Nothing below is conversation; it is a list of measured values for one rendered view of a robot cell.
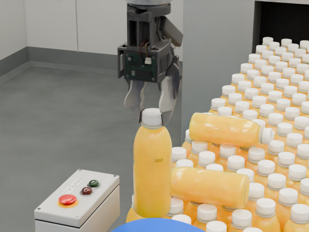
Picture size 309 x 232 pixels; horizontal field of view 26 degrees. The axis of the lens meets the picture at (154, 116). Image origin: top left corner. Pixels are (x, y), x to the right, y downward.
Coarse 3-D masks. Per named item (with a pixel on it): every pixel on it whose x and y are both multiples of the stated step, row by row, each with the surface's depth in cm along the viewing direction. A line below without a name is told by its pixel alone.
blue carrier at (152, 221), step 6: (132, 222) 104; (138, 222) 103; (144, 222) 102; (150, 222) 102; (156, 222) 102; (162, 222) 101; (168, 222) 101; (174, 222) 101; (180, 222) 102; (120, 228) 104; (126, 228) 103; (132, 228) 102; (138, 228) 101; (144, 228) 100; (150, 228) 100; (156, 228) 100; (162, 228) 100; (168, 228) 100; (174, 228) 100; (180, 228) 100; (186, 228) 100; (192, 228) 101; (198, 228) 101
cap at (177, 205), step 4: (172, 200) 137; (176, 200) 137; (180, 200) 137; (172, 204) 135; (176, 204) 135; (180, 204) 135; (172, 208) 135; (176, 208) 135; (180, 208) 135; (172, 212) 135; (176, 212) 135; (180, 212) 136
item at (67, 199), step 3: (63, 195) 135; (66, 195) 135; (69, 195) 135; (72, 195) 135; (60, 198) 134; (63, 198) 134; (66, 198) 134; (69, 198) 134; (72, 198) 134; (75, 198) 134; (60, 201) 133; (63, 201) 133; (66, 201) 133; (69, 201) 133; (72, 201) 133; (66, 204) 134; (69, 204) 134
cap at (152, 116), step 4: (152, 108) 118; (156, 108) 118; (144, 112) 116; (148, 112) 116; (152, 112) 116; (156, 112) 116; (144, 116) 116; (148, 116) 115; (152, 116) 115; (156, 116) 115; (160, 116) 116; (144, 120) 116; (148, 120) 115; (152, 120) 115; (156, 120) 115; (160, 120) 116; (148, 124) 116; (152, 124) 116; (156, 124) 116
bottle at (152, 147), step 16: (144, 128) 117; (160, 128) 117; (144, 144) 116; (160, 144) 116; (144, 160) 117; (160, 160) 117; (144, 176) 118; (160, 176) 118; (144, 192) 119; (160, 192) 119; (144, 208) 120; (160, 208) 120
